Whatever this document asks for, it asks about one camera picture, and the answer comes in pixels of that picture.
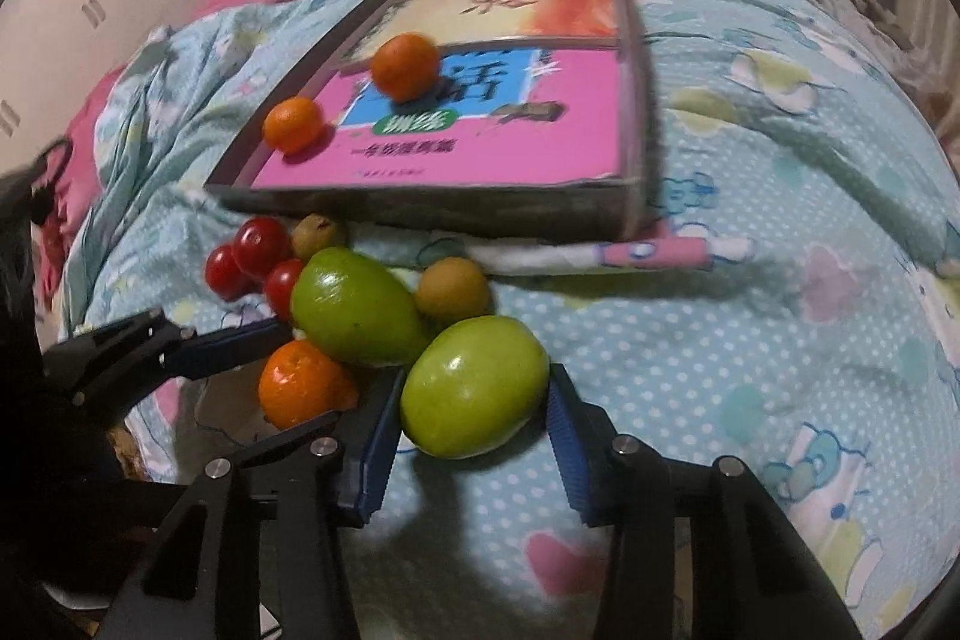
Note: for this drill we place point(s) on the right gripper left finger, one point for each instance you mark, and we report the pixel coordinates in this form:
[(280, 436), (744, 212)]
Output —
[(201, 575)]

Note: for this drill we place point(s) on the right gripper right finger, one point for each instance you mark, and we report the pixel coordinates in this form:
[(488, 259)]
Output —
[(752, 575)]

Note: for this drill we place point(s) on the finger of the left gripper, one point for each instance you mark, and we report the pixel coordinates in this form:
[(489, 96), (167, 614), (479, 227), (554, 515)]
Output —
[(203, 356), (116, 365)]

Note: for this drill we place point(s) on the orange tangerine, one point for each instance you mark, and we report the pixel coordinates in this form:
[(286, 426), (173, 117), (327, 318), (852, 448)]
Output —
[(293, 125), (298, 382), (406, 67)]

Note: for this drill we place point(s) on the red cherry tomato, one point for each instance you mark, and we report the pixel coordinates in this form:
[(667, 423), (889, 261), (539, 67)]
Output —
[(278, 287), (260, 244), (223, 276)]

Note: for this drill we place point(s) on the oval green jujube fruit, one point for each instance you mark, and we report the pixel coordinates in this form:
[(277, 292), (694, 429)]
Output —
[(357, 311)]

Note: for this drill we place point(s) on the round green jujube fruit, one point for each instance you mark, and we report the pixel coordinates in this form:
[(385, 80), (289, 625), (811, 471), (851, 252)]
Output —
[(477, 384)]

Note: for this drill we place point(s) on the brown longan near tomatoes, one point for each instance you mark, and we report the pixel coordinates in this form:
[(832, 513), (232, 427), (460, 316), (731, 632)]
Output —
[(315, 233)]

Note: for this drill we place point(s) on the orange tangerine at tray edge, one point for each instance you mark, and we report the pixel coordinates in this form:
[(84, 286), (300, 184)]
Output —
[(293, 125)]

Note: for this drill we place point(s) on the brown longan on right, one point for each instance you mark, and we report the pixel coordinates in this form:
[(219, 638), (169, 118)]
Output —
[(453, 289)]

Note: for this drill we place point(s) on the blue hello kitty quilt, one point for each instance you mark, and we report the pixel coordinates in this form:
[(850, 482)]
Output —
[(820, 345)]

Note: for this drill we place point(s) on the orange tangerine on blue label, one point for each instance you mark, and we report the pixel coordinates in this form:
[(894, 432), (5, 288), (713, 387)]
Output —
[(406, 67)]

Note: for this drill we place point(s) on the pink book in tray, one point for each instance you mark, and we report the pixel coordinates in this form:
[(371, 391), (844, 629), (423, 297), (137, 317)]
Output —
[(511, 117)]

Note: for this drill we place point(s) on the grey cardboard tray box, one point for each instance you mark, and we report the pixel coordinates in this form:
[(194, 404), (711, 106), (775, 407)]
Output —
[(610, 208)]

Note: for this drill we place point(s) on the yellow orange book in tray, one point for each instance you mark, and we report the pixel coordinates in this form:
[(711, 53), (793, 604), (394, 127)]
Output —
[(449, 21)]

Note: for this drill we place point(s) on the cream curtain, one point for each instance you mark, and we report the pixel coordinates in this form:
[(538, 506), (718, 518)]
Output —
[(932, 26)]

